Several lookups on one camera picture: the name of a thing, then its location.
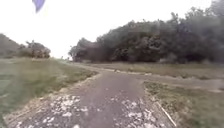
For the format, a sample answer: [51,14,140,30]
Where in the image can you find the grey asphalt path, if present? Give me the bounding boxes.
[3,61,224,128]

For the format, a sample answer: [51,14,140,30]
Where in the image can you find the dense dark wood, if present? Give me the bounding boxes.
[68,0,224,65]

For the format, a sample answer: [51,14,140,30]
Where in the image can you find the grass strip before trees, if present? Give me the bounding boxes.
[74,61,224,81]

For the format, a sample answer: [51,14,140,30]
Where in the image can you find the clump of trees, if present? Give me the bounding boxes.
[0,33,52,60]

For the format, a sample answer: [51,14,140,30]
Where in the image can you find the green grass field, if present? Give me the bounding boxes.
[0,57,100,125]

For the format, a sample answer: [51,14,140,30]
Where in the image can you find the grass patch beside path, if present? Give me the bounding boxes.
[143,81,224,128]

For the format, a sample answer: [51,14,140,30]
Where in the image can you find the purple pointed object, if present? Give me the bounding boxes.
[31,0,46,14]

